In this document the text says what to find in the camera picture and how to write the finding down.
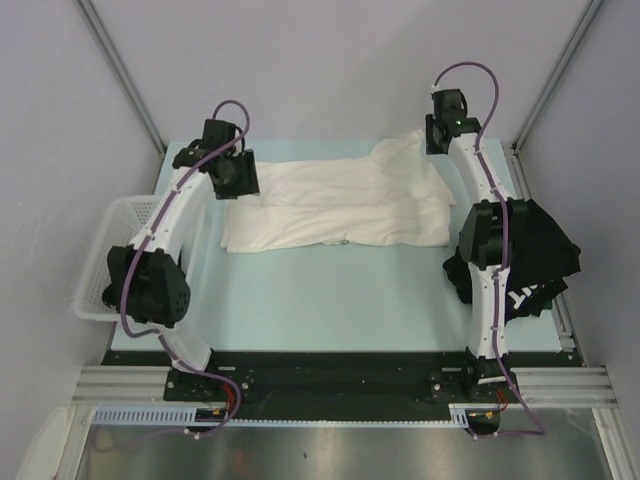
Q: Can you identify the white t shirt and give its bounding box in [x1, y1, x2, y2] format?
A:
[220, 130, 456, 254]

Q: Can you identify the white plastic laundry basket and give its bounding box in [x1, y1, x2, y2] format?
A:
[73, 195, 160, 322]

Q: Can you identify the black t shirt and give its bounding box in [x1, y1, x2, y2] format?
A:
[101, 284, 117, 309]

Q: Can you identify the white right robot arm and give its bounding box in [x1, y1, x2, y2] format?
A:
[425, 86, 526, 361]

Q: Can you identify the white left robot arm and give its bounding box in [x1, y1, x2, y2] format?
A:
[103, 118, 260, 400]

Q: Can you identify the stack of black t shirts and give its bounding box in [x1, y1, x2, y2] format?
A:
[443, 199, 581, 321]

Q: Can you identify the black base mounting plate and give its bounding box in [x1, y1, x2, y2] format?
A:
[164, 349, 521, 436]

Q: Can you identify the right aluminium corner post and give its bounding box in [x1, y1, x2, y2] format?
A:
[512, 0, 606, 151]

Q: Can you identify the aluminium corner post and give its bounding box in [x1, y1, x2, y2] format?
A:
[73, 0, 167, 155]
[512, 0, 606, 151]

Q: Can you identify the left aluminium corner post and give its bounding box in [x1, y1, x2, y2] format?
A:
[73, 0, 167, 155]

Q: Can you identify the aluminium frame rail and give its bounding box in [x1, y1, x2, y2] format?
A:
[71, 366, 618, 409]

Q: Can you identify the white slotted cable duct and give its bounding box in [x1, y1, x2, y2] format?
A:
[91, 404, 497, 431]

